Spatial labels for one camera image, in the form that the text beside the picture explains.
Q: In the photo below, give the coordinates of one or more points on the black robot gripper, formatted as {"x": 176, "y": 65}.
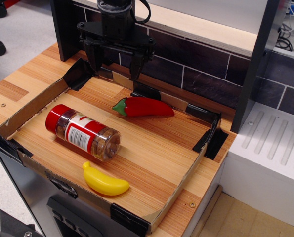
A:
{"x": 117, "y": 31}

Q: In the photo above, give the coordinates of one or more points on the red-lidded spice bottle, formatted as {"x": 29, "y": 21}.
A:
{"x": 83, "y": 132}

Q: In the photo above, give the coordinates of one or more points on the red toy chili pepper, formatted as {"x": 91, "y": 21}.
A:
{"x": 141, "y": 106}

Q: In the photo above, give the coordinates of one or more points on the yellow toy banana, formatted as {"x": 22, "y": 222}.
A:
{"x": 103, "y": 183}

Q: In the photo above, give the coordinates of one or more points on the black oven control panel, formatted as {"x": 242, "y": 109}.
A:
{"x": 68, "y": 222}

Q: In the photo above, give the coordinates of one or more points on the white grooved drainboard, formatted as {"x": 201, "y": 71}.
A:
{"x": 267, "y": 138}

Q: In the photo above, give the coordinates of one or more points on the dark left cabinet post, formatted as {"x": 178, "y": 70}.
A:
{"x": 66, "y": 15}

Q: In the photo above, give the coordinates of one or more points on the dark grey vertical post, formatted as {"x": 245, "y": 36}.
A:
{"x": 262, "y": 48}

